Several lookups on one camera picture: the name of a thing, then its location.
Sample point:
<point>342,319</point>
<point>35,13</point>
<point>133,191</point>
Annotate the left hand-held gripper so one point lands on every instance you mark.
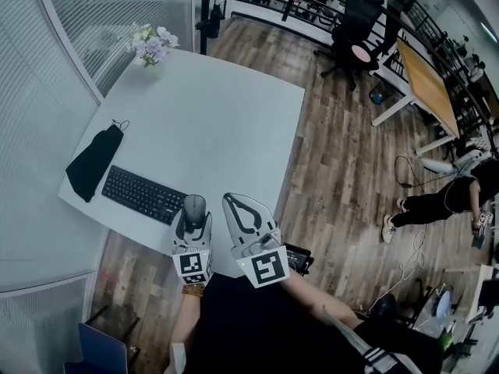
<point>193,265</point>

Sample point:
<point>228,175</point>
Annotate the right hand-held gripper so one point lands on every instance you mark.
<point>265,267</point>

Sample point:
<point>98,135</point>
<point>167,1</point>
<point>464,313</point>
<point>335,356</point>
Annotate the grey mouse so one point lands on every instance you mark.
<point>194,210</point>

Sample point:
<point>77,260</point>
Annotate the black keyboard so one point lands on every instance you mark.
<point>140,193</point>

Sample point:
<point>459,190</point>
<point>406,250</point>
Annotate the person's right forearm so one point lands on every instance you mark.
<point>319,298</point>

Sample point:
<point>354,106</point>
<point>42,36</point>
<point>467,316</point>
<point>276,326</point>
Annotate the person's left forearm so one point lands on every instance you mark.
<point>187,318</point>

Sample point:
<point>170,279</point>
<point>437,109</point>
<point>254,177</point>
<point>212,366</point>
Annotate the small black display device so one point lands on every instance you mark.
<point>298,257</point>

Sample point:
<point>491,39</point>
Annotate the person's black clothing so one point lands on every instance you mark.
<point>273,333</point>

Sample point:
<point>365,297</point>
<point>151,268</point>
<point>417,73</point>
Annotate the blue chair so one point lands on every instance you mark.
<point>101,351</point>

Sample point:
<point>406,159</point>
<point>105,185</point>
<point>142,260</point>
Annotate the black swivel stool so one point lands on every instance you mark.
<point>384,306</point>

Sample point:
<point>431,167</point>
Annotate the teal round object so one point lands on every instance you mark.
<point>378,97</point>

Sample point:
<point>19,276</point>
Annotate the vase of purple flowers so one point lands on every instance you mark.
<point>152,49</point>

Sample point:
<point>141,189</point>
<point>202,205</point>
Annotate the pink round cushion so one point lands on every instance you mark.
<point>361,53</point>

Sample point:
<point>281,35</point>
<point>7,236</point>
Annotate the cluttered white desk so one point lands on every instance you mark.
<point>444,306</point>

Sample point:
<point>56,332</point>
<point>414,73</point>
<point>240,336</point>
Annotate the black coat stand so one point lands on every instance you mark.
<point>206,14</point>

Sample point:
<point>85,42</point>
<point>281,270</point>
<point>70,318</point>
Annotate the wooden desk with white legs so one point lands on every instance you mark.
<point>425,84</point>

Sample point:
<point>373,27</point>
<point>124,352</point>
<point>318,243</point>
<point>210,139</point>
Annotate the black office chair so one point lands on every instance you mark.
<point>358,22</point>

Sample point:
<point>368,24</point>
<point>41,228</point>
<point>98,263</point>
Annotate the black metal railing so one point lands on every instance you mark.
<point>429,18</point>

